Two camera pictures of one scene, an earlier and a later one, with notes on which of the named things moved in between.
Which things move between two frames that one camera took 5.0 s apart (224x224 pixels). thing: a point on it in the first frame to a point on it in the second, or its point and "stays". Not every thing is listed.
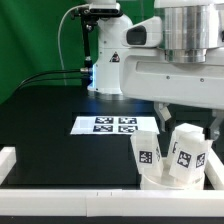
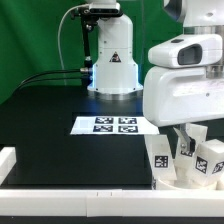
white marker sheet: (113, 125) stays
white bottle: (189, 152) to (209, 161)
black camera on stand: (99, 10) stays
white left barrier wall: (8, 157) stays
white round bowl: (165, 181) to (183, 183)
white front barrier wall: (112, 203) stays
